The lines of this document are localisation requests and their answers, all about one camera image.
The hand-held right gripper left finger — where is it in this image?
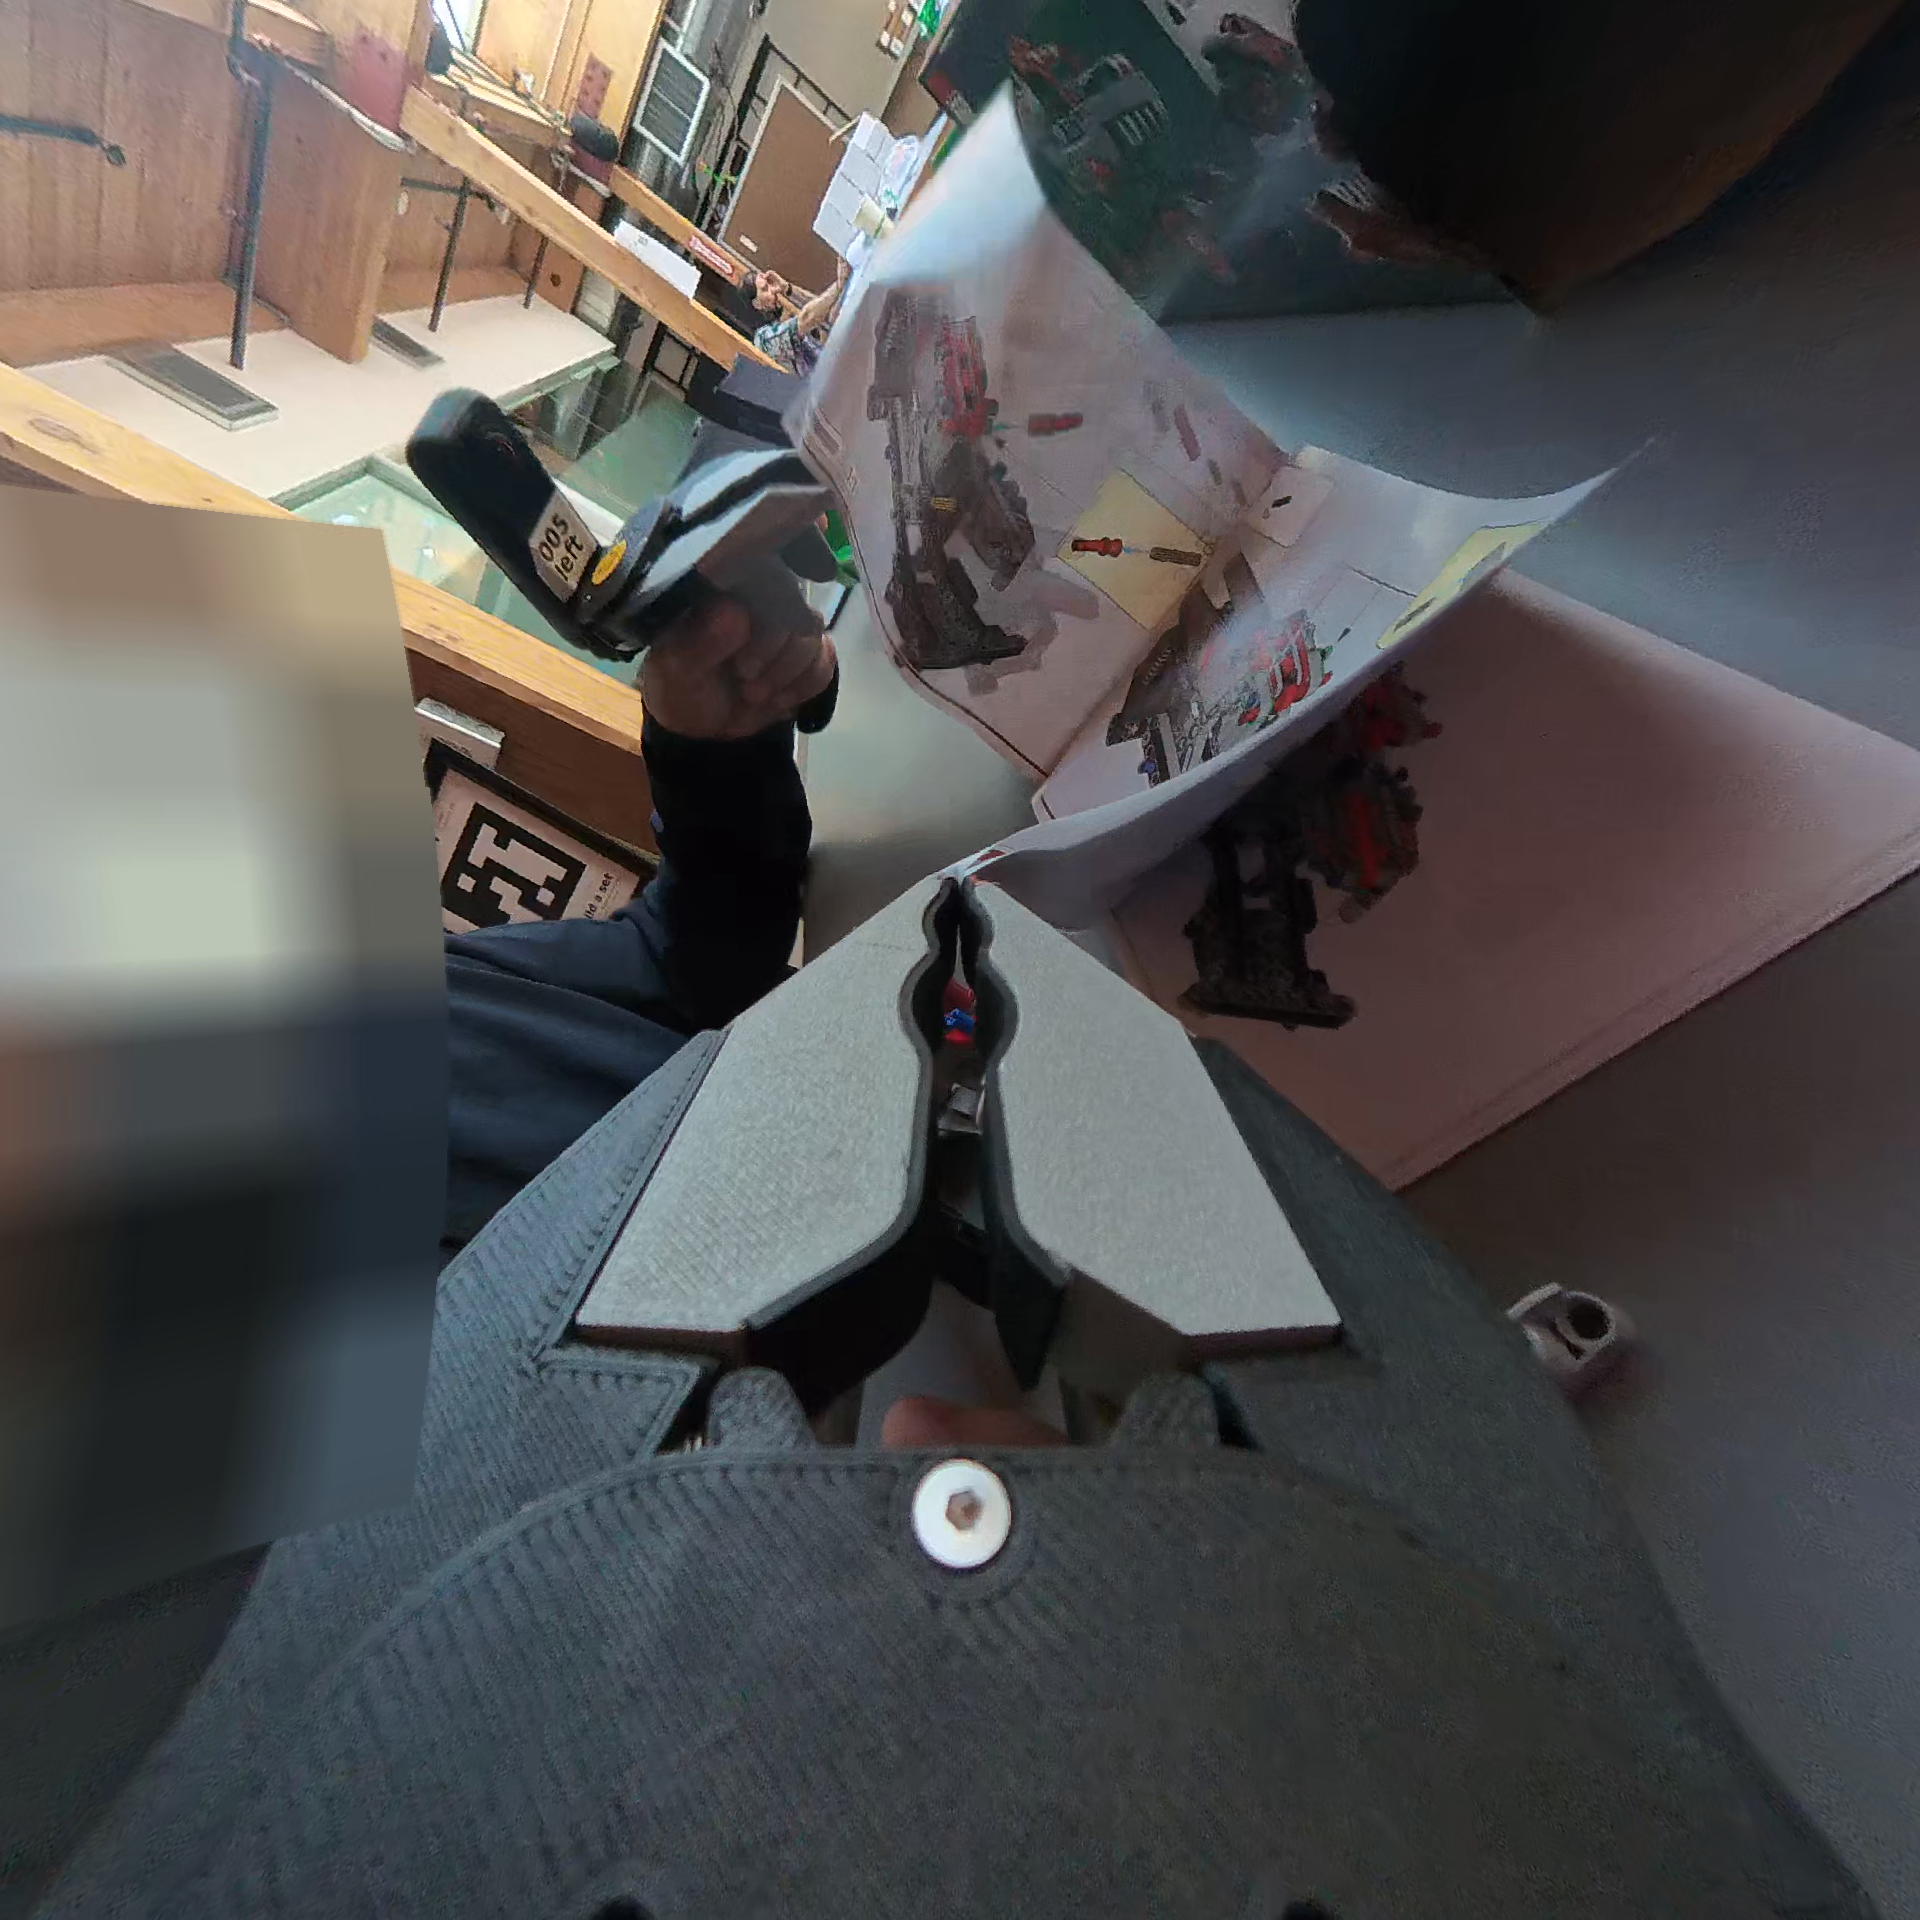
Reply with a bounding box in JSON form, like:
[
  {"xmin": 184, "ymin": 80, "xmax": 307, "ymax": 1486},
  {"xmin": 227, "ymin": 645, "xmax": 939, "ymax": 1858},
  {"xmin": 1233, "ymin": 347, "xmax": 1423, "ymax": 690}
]
[{"xmin": 573, "ymin": 880, "xmax": 964, "ymax": 1339}]

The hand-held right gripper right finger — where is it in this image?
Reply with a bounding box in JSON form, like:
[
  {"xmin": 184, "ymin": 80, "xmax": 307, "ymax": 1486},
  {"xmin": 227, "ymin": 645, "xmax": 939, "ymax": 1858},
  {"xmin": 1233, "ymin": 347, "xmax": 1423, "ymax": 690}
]
[{"xmin": 961, "ymin": 882, "xmax": 1346, "ymax": 1389}]

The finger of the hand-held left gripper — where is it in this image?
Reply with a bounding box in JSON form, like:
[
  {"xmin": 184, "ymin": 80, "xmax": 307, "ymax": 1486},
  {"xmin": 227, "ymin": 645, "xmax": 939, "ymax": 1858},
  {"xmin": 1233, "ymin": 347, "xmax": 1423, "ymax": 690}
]
[
  {"xmin": 661, "ymin": 438, "xmax": 820, "ymax": 522},
  {"xmin": 639, "ymin": 478, "xmax": 836, "ymax": 618}
]

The lego instruction booklet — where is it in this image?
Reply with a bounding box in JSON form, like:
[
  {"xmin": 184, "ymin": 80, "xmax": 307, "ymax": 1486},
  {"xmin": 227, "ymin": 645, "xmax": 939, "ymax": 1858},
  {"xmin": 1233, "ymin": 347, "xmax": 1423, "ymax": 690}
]
[{"xmin": 785, "ymin": 83, "xmax": 1655, "ymax": 935}]

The black red lego truck model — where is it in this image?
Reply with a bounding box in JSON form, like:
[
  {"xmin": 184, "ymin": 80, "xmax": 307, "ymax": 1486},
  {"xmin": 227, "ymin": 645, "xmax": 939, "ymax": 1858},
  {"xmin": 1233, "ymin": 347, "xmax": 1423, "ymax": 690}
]
[{"xmin": 1177, "ymin": 667, "xmax": 1444, "ymax": 1034}]

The person's left forearm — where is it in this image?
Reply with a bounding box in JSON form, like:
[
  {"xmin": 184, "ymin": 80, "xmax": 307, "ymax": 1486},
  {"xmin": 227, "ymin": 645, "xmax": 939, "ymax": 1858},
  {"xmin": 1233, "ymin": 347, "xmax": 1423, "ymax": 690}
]
[{"xmin": 641, "ymin": 701, "xmax": 819, "ymax": 1040}]

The small grey lego piece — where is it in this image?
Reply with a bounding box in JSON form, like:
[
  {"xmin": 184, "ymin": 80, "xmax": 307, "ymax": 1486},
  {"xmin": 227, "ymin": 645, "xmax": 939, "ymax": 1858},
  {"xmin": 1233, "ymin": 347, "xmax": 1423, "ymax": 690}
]
[{"xmin": 1506, "ymin": 1282, "xmax": 1642, "ymax": 1402}]

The black lego set box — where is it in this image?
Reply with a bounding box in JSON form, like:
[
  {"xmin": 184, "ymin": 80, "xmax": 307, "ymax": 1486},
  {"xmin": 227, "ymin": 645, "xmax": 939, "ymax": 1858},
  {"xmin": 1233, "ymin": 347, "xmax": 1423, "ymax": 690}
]
[{"xmin": 920, "ymin": 0, "xmax": 1501, "ymax": 325}]

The person's left hand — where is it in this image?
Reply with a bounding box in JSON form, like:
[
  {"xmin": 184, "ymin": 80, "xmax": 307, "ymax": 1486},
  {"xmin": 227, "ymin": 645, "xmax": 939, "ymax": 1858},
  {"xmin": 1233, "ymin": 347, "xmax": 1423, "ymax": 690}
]
[{"xmin": 642, "ymin": 588, "xmax": 840, "ymax": 740}]

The stack of white boxes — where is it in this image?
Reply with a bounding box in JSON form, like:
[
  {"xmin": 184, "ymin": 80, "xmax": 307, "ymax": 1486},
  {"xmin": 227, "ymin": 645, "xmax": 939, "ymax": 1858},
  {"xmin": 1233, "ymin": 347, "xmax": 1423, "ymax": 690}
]
[{"xmin": 809, "ymin": 108, "xmax": 939, "ymax": 260}]

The wooden beam structure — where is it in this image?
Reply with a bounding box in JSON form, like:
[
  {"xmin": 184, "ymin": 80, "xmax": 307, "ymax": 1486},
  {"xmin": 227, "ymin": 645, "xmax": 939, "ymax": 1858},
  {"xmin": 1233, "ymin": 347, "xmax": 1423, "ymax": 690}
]
[{"xmin": 0, "ymin": 0, "xmax": 789, "ymax": 798}]

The black white marker tag board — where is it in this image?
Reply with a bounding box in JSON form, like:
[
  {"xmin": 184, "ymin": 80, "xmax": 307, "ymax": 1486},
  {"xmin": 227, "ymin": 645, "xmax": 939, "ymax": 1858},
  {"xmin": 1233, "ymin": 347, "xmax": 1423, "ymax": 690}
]
[{"xmin": 423, "ymin": 738, "xmax": 659, "ymax": 939}]

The pink mat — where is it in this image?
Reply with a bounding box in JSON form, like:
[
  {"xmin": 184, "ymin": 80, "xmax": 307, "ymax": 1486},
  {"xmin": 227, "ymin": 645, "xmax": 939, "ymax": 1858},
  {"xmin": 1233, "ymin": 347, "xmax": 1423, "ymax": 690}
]
[{"xmin": 1107, "ymin": 570, "xmax": 1920, "ymax": 1191}]

